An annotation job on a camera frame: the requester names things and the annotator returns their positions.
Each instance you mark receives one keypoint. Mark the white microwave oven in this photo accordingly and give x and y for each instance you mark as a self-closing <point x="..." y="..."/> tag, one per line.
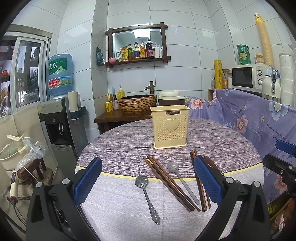
<point x="249" y="77"/>

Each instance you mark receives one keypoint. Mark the yellow roll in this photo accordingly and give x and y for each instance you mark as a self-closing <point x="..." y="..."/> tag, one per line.
<point x="218" y="74"/>

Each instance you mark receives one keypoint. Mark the steel spoon patterned handle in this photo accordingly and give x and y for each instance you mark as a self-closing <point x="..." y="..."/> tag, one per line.
<point x="142" y="181"/>

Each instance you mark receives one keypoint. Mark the wooden framed mirror shelf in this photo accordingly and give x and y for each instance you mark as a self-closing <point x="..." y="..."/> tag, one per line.
<point x="127" y="44"/>

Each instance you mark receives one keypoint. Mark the purple striped tablecloth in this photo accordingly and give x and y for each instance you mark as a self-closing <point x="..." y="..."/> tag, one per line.
<point x="129" y="202"/>

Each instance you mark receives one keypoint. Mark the water dispenser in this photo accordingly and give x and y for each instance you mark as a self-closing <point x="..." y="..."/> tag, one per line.
<point x="66" y="132"/>

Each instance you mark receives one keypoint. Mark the blue water jug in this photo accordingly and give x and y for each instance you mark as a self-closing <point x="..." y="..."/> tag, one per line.
<point x="60" y="71"/>

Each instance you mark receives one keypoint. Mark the green instant noodle cups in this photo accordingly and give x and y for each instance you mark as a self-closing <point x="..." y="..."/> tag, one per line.
<point x="243" y="54"/>

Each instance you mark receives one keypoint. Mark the white brown rice cooker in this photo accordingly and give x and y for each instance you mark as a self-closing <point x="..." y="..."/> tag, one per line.
<point x="170" y="97"/>

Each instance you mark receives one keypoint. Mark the purple floral cloth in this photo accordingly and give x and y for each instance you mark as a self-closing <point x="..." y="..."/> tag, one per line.
<point x="236" y="130"/>

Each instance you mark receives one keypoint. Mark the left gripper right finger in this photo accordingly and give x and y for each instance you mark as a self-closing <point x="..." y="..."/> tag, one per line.
<point x="252" y="221"/>

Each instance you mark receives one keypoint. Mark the white cup stack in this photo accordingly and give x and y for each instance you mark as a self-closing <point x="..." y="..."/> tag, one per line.
<point x="287" y="78"/>

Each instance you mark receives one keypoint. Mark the stack of paper cups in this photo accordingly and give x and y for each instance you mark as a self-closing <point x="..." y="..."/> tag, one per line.
<point x="265" y="40"/>

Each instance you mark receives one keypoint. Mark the bronze faucet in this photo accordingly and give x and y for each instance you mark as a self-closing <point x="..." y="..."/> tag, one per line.
<point x="150" y="87"/>

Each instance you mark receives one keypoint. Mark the small wooden stool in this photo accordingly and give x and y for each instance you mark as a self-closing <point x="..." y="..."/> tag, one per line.
<point x="32" y="171"/>

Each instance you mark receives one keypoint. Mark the brown wooden chopstick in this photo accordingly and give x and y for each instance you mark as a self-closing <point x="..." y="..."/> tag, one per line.
<point x="211" y="163"/>
<point x="173" y="183"/>
<point x="206" y="200"/>
<point x="193" y="156"/>

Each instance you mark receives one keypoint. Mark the yellow mug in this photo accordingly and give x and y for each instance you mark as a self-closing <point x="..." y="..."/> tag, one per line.
<point x="109" y="106"/>

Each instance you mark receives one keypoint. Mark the dark wooden counter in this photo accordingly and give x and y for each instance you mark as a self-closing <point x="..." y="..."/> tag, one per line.
<point x="110" y="120"/>

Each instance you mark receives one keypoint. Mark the yellow soap bottle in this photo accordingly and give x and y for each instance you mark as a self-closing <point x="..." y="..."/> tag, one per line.
<point x="121" y="93"/>

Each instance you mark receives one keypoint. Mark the dark soy sauce bottle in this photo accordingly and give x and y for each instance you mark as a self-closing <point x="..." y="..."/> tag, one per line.
<point x="150" y="52"/>

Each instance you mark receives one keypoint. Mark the woven basket sink bowl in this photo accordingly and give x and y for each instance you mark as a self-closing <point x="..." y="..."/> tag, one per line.
<point x="137" y="103"/>

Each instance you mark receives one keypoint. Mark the beige plastic utensil holder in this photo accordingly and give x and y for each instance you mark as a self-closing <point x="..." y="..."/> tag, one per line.
<point x="170" y="126"/>

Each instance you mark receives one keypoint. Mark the white electric pot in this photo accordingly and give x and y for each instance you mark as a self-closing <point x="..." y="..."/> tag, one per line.
<point x="13" y="152"/>

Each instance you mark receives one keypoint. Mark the grey translucent plastic spoon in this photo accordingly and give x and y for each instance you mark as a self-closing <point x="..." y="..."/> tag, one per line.
<point x="174" y="167"/>

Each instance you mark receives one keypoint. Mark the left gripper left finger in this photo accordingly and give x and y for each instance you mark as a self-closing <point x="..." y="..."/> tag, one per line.
<point x="55" y="211"/>

